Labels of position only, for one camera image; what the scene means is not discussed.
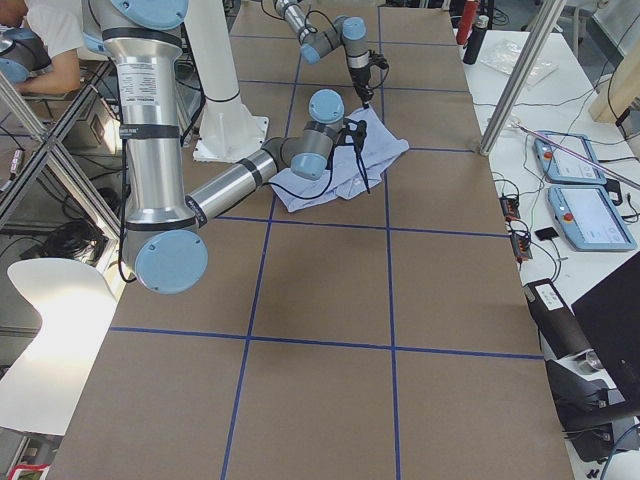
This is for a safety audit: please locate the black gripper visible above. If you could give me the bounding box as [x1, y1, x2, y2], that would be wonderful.
[334, 119, 371, 194]
[347, 50, 389, 108]

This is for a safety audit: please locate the light blue striped shirt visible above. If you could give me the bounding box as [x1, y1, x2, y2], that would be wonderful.
[270, 107, 409, 212]

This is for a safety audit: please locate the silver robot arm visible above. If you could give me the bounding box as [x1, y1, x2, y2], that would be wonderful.
[82, 1, 366, 294]
[273, 0, 389, 109]

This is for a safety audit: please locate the black water bottle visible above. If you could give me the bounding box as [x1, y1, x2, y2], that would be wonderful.
[462, 15, 490, 65]

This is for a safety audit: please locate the red water bottle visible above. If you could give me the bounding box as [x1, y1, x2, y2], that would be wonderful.
[456, 0, 479, 46]

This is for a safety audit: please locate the upper blue teach pendant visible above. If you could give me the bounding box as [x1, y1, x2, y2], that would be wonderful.
[533, 131, 606, 186]

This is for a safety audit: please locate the blue teach pendant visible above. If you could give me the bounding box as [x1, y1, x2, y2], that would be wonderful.
[533, 131, 606, 186]
[547, 185, 637, 252]

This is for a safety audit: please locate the lower blue teach pendant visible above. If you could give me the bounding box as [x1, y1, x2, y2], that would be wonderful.
[547, 185, 637, 252]

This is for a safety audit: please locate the black cylinder with label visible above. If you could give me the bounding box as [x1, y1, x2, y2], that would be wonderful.
[523, 279, 592, 360]

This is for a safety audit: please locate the person in white shirt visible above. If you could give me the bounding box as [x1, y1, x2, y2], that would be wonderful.
[1, 0, 85, 95]

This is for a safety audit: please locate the black laptop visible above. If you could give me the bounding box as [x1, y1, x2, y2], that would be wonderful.
[572, 255, 640, 400]

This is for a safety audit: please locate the white curved chair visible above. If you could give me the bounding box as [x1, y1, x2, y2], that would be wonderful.
[1, 258, 117, 436]

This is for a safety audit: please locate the grey aluminium frame post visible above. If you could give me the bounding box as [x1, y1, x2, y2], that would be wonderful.
[478, 0, 566, 157]

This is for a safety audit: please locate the aluminium extrusion cross frame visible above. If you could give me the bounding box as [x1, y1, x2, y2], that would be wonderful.
[1, 63, 119, 239]

